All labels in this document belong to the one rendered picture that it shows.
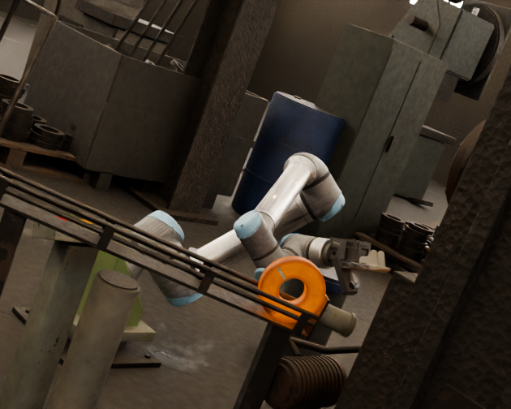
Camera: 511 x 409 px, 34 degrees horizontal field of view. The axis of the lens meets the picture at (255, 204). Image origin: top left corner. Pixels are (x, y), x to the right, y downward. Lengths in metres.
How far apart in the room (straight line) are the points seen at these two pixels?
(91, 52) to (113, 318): 3.22
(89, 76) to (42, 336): 3.03
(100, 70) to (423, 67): 2.30
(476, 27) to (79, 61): 5.95
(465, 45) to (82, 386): 8.41
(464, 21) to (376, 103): 4.39
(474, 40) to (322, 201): 7.46
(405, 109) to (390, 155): 0.34
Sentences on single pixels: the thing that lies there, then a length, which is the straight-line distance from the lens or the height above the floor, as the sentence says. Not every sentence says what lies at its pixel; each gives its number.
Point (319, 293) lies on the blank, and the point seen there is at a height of 0.72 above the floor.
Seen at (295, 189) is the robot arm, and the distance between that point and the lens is 2.70.
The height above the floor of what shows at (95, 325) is 0.40.
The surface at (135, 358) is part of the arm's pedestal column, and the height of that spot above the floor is 0.02.
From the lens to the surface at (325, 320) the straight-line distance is 2.00.
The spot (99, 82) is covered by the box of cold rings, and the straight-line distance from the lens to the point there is 5.07.
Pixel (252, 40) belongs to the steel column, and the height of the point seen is 1.16.
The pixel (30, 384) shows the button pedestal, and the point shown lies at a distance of 2.40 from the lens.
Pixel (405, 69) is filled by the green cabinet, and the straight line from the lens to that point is 5.92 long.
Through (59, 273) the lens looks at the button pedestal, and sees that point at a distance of 2.25.
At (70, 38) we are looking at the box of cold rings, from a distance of 5.45.
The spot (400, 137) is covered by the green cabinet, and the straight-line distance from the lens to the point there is 6.14.
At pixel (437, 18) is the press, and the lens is 10.22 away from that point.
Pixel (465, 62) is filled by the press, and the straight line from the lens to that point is 10.27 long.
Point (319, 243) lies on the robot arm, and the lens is 2.47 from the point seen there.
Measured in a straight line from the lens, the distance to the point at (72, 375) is 2.25.
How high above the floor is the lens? 1.24
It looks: 11 degrees down
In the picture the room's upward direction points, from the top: 21 degrees clockwise
